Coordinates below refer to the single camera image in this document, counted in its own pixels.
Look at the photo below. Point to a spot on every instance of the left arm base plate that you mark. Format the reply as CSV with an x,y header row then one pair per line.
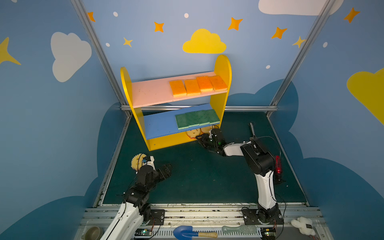
x,y
154,217

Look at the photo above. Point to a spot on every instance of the metal trowel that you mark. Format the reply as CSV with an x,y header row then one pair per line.
x,y
252,127

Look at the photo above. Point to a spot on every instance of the yellow smiley sponge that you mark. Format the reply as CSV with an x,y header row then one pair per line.
x,y
207,130
192,134
137,161

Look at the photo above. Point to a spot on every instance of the green sponge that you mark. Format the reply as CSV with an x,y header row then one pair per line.
x,y
212,117
192,119
182,121
202,117

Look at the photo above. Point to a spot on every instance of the left circuit board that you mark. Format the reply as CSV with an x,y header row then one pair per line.
x,y
146,233

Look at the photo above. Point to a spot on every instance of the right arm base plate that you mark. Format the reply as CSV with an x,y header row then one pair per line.
x,y
262,217

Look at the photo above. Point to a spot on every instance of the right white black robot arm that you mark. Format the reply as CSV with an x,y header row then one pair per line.
x,y
259,159

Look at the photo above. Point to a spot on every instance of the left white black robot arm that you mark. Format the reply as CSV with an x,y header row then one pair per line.
x,y
135,208

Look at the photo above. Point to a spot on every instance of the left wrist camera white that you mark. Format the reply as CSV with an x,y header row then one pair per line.
x,y
148,161

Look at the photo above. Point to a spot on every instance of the orange sponge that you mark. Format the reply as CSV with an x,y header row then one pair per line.
x,y
218,83
192,87
205,84
178,88

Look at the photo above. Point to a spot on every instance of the circuit board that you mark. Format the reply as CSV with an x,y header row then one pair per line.
x,y
146,233
268,234

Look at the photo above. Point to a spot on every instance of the right circuit board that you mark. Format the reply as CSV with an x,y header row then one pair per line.
x,y
268,234

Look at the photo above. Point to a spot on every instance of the beige bowl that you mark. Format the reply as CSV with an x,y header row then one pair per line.
x,y
93,233

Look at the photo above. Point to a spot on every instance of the yellow shelf with pink and blue boards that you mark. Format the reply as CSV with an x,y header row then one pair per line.
x,y
160,130

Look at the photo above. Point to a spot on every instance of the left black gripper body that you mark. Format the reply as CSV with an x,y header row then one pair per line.
x,y
160,171

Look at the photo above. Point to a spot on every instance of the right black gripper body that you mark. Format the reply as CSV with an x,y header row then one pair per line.
x,y
207,142

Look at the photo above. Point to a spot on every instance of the white plush toy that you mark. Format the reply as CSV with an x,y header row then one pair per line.
x,y
304,225

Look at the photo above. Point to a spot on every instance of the blue toy shovel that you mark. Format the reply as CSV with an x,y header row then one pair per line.
x,y
187,233

